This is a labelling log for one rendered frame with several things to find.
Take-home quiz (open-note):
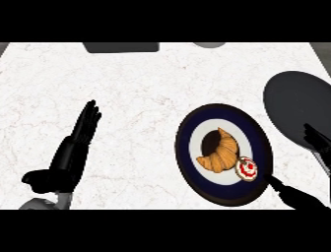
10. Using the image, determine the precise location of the grey round object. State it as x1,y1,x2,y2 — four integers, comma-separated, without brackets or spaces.
193,41,227,49

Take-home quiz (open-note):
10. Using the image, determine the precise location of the dark blue and white plate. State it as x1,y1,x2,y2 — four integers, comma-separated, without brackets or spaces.
175,102,275,208

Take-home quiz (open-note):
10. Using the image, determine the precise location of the red and white frosted pastry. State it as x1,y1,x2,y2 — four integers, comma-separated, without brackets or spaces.
234,156,261,182

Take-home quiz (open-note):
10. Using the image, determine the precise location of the dark grey frying pan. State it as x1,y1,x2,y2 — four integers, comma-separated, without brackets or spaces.
262,70,331,175

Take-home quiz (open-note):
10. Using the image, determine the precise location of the dark grey flat appliance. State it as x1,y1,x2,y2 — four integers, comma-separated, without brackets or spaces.
81,41,161,54

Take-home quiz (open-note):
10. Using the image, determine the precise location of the golden brown croissant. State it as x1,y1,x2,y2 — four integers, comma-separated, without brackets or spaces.
195,126,241,174

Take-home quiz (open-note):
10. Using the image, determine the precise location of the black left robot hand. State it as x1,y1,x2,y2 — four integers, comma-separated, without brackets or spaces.
21,99,104,194

